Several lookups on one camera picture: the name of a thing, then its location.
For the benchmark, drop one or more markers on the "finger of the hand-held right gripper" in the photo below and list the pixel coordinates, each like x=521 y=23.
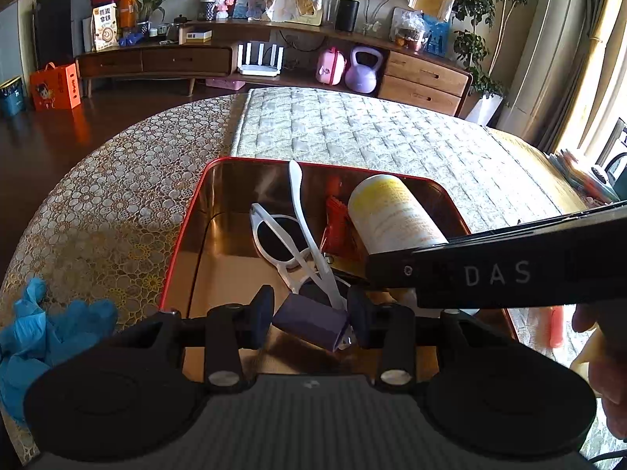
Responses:
x=392 y=269

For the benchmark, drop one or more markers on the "black speaker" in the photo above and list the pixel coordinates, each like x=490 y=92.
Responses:
x=347 y=14

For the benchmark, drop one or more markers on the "blue rubber glove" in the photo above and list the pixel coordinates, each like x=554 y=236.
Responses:
x=49 y=333

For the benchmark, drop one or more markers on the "black teapot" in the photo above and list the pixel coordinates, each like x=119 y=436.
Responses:
x=181 y=19

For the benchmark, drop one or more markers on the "blue toy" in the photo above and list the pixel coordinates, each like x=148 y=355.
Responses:
x=132 y=38

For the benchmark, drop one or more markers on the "patterned lace tablecloth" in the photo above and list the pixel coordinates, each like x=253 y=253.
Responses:
x=122 y=181

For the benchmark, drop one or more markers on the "red snack packet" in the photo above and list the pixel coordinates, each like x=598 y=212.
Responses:
x=338 y=235

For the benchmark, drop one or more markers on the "cream yellow box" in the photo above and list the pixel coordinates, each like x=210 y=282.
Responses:
x=306 y=19

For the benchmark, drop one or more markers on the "orange gift box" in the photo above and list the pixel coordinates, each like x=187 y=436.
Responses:
x=55 y=88

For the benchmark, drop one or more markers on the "white yellow bottle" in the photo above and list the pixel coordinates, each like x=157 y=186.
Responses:
x=387 y=215

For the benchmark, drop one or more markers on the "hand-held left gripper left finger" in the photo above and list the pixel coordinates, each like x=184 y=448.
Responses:
x=262 y=313

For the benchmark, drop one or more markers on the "stack of books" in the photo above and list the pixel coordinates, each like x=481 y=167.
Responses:
x=583 y=176

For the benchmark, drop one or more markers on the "beige curtain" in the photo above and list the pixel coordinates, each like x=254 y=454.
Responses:
x=595 y=58

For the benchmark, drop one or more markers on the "white yellow flat box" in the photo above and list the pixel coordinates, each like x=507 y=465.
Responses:
x=196 y=35

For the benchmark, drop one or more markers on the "yellow table runner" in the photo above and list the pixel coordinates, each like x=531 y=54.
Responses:
x=539 y=166

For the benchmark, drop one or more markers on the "black fridge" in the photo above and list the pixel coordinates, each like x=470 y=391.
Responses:
x=56 y=29

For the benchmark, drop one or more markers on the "white router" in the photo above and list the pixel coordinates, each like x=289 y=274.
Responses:
x=259 y=63

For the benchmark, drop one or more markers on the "red orange gift bag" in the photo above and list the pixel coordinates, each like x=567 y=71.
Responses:
x=125 y=7

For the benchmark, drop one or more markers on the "standing air conditioner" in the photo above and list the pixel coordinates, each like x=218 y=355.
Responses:
x=539 y=34

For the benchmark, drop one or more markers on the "tall potted tree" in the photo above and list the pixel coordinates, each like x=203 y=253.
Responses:
x=477 y=44

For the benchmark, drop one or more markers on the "pink flat box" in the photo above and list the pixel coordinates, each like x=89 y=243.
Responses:
x=225 y=83

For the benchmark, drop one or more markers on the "wooden television cabinet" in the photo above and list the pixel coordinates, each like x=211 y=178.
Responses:
x=186 y=61

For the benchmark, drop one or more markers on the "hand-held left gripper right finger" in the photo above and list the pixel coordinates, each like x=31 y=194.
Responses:
x=358 y=316

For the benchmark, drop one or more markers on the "small purple box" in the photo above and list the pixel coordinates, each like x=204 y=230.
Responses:
x=308 y=320

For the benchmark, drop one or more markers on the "blue paper bag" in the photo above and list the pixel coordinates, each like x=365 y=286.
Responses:
x=437 y=36

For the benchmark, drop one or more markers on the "white coffee bag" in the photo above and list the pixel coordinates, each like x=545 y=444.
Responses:
x=106 y=27

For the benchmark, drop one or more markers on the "pale quilted mat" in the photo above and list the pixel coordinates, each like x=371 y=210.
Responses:
x=367 y=132

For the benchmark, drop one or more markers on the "purple kettlebell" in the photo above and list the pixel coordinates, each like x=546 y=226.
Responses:
x=362 y=76

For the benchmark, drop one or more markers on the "blue tin bucket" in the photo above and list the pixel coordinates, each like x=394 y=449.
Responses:
x=12 y=98

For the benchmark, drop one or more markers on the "pink toy suitcase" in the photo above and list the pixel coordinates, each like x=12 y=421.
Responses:
x=330 y=66

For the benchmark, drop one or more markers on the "clear plastic bag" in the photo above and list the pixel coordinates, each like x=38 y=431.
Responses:
x=409 y=29

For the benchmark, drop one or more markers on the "person's right hand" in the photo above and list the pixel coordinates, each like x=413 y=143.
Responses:
x=612 y=377

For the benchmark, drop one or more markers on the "pink plastic tube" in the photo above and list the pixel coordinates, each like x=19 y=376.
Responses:
x=556 y=325

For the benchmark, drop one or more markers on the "small potted plant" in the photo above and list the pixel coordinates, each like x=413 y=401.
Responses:
x=147 y=7

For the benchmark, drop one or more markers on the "white sunglasses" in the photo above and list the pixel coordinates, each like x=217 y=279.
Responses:
x=295 y=181

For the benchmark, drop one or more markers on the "red tin box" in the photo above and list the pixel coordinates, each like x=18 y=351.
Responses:
x=220 y=235

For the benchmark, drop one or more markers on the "light wooden drawer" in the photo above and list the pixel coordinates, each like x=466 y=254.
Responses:
x=426 y=73
x=419 y=95

